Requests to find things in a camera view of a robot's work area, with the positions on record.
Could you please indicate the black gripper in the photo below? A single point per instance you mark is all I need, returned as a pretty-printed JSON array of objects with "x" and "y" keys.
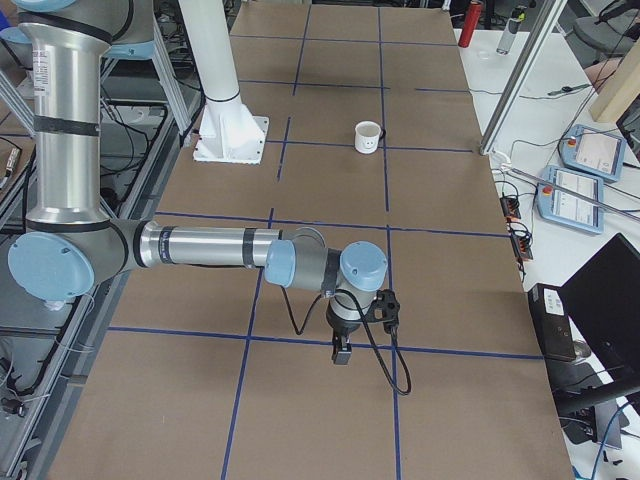
[{"x": 342, "y": 327}]

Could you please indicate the white smiley face mug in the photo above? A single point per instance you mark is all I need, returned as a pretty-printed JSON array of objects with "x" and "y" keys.
[{"x": 367, "y": 136}]

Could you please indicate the near black usb hub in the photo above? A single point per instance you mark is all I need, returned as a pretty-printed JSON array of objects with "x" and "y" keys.
[{"x": 521, "y": 243}]

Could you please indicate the black usb hub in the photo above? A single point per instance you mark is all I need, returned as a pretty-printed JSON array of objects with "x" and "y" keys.
[
  {"x": 510, "y": 207},
  {"x": 521, "y": 243}
]

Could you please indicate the black box with label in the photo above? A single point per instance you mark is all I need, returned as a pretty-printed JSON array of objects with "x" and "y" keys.
[{"x": 551, "y": 323}]

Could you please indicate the far black usb hub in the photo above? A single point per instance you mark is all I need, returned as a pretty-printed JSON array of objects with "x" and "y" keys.
[{"x": 510, "y": 207}]

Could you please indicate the black monitor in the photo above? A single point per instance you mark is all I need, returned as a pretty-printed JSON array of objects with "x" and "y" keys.
[{"x": 602, "y": 300}]

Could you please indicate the near teach pendant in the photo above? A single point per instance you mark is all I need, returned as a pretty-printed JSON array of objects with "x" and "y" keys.
[{"x": 556, "y": 202}]

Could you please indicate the teach pendant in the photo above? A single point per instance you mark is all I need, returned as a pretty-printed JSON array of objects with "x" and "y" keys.
[
  {"x": 556, "y": 202},
  {"x": 593, "y": 151}
]

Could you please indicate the far teach pendant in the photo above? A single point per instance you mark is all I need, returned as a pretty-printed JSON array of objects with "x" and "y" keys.
[{"x": 593, "y": 151}]

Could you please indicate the red bottle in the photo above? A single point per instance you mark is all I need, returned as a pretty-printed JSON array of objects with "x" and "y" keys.
[{"x": 471, "y": 19}]

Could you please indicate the clear water bottle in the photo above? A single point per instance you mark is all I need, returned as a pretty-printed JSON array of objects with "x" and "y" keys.
[{"x": 511, "y": 29}]

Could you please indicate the wooden beam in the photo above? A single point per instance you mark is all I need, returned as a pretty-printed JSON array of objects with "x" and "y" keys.
[{"x": 617, "y": 89}]

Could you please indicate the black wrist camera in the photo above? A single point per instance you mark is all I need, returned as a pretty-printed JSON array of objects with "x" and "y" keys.
[{"x": 385, "y": 309}]

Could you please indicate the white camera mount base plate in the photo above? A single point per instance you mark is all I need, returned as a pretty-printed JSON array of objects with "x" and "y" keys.
[{"x": 230, "y": 133}]

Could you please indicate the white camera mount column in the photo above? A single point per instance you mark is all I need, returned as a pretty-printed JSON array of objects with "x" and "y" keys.
[{"x": 208, "y": 34}]

